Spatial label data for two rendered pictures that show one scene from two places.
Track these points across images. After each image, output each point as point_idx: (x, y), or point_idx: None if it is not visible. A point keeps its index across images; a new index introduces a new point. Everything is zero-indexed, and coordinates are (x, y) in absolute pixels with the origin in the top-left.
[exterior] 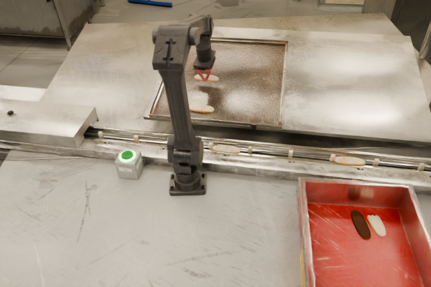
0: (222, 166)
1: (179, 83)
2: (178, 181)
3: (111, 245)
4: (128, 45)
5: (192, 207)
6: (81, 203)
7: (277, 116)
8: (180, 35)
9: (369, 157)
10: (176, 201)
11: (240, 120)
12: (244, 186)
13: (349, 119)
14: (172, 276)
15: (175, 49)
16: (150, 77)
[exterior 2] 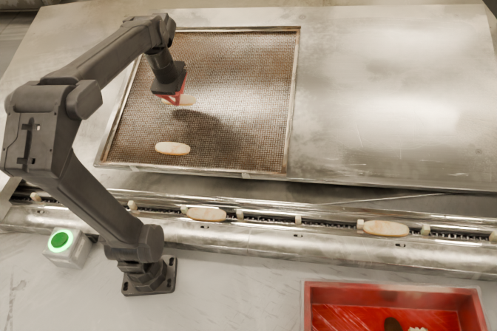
0: (197, 246)
1: (65, 189)
2: (131, 280)
3: None
4: (92, 38)
5: (154, 318)
6: (1, 314)
7: (280, 156)
8: (49, 109)
9: (416, 220)
10: (131, 306)
11: (227, 166)
12: (231, 275)
13: (387, 157)
14: None
15: (38, 140)
16: (116, 89)
